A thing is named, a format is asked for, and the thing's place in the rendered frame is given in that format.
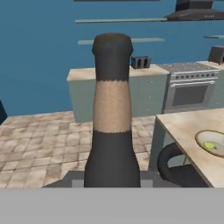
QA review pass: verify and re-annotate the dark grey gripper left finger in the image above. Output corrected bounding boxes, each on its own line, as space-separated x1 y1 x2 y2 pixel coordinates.
43 170 88 189

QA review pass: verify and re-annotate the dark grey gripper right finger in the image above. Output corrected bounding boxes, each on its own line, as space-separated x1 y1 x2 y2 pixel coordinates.
137 170 180 189

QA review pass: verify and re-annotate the dark liquor bottle tan label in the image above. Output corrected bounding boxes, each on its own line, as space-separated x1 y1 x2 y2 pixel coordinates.
83 32 142 188

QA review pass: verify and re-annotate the dining counter beige top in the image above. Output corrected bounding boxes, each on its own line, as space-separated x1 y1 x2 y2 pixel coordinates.
148 108 224 188

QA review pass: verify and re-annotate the green lemon wedge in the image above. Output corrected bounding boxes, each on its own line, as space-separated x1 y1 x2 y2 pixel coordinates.
203 141 218 150

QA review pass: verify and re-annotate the white bowl gold rim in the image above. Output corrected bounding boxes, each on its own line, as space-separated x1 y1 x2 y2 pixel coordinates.
194 129 224 158

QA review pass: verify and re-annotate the pale green cabinet run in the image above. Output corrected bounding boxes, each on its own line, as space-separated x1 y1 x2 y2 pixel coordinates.
66 64 171 124

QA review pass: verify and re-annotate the black stool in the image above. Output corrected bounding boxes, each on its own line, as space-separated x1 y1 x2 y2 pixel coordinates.
157 142 210 188

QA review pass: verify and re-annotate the dark blue object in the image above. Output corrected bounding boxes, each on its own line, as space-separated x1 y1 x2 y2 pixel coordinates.
0 100 8 126

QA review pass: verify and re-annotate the stainless steel oven range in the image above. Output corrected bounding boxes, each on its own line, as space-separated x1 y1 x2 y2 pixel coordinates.
157 61 221 115

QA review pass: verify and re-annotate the dark grey toaster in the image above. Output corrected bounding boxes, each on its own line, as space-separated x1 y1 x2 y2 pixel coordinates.
130 55 152 70

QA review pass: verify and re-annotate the dark grey small appliance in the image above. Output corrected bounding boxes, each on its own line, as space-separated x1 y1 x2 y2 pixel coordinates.
207 45 224 66

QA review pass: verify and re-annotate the dark range hood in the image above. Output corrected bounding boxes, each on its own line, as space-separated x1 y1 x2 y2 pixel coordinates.
163 0 224 22

